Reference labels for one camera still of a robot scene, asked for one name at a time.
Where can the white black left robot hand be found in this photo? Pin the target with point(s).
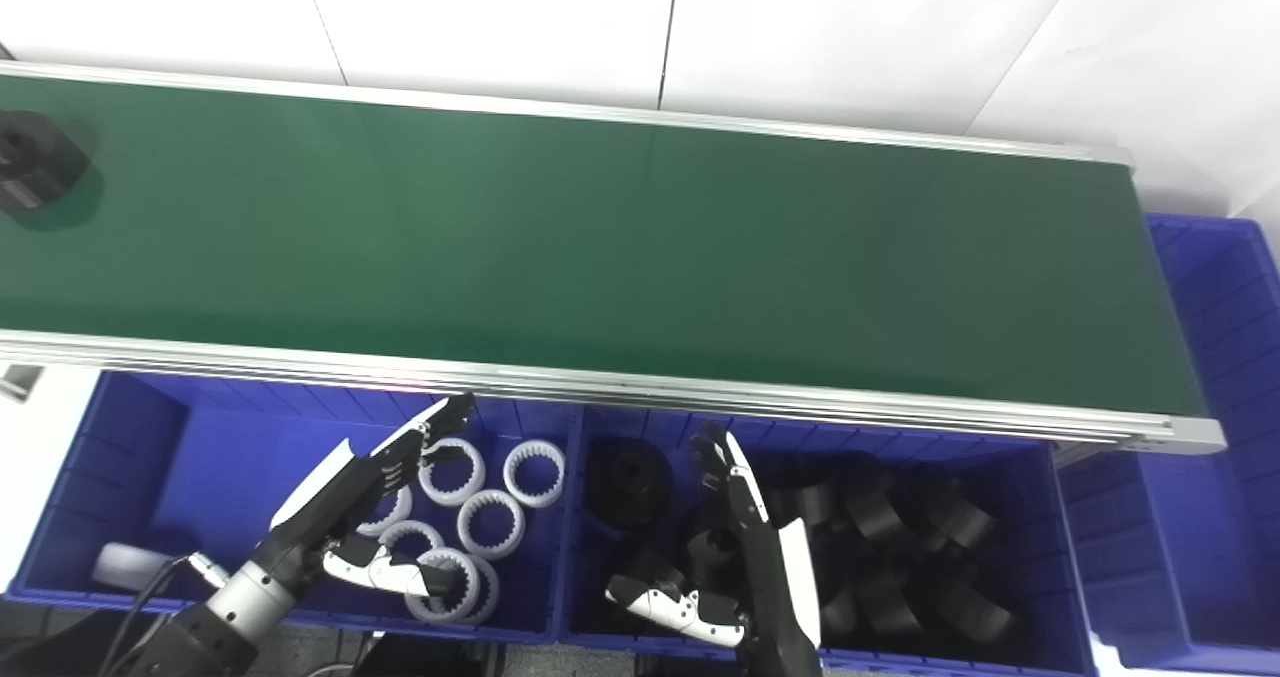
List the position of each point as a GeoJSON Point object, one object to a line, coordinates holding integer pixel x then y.
{"type": "Point", "coordinates": [330, 492]}

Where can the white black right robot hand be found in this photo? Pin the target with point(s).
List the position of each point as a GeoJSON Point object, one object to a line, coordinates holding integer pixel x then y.
{"type": "Point", "coordinates": [765, 577]}

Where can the black round flanged part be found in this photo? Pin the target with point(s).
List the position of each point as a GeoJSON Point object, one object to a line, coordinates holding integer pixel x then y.
{"type": "Point", "coordinates": [628, 485]}
{"type": "Point", "coordinates": [35, 162]}

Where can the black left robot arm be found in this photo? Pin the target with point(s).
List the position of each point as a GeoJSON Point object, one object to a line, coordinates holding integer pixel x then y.
{"type": "Point", "coordinates": [215, 627]}

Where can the black cylindrical machine part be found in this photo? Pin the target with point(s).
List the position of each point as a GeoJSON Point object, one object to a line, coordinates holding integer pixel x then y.
{"type": "Point", "coordinates": [955, 522]}
{"type": "Point", "coordinates": [712, 552]}
{"type": "Point", "coordinates": [803, 497]}
{"type": "Point", "coordinates": [875, 512]}
{"type": "Point", "coordinates": [885, 597]}
{"type": "Point", "coordinates": [968, 609]}

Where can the blue bin with white rings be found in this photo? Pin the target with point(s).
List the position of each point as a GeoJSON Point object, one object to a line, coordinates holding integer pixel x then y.
{"type": "Point", "coordinates": [220, 457]}

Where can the green conveyor belt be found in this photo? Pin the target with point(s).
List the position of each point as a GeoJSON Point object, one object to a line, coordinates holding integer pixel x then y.
{"type": "Point", "coordinates": [600, 388]}
{"type": "Point", "coordinates": [600, 237]}

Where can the blue bin with black parts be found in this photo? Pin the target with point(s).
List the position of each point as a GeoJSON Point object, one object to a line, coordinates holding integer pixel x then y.
{"type": "Point", "coordinates": [1010, 497]}

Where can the empty blue plastic bin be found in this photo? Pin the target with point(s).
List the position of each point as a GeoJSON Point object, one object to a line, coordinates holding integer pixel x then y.
{"type": "Point", "coordinates": [1200, 517]}

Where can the grey metal bracket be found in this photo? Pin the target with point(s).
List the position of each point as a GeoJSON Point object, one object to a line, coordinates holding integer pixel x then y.
{"type": "Point", "coordinates": [18, 381]}

